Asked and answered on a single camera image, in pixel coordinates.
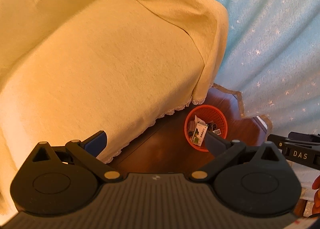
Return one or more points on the green and white carton box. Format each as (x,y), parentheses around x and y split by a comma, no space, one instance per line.
(200,131)

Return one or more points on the yellow green fleece blanket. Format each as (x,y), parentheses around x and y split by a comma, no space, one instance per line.
(87,56)

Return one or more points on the blue starred curtain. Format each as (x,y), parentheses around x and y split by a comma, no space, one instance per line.
(270,31)

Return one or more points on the person's right hand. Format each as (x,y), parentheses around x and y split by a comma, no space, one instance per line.
(317,194)

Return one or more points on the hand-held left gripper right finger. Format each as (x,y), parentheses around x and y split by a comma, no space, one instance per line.
(215,141)

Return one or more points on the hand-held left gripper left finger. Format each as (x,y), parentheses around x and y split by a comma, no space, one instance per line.
(96,141)

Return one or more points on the orange mesh plastic basket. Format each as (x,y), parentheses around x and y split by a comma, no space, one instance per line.
(192,115)

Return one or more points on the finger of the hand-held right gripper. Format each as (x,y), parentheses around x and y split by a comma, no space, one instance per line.
(276,142)

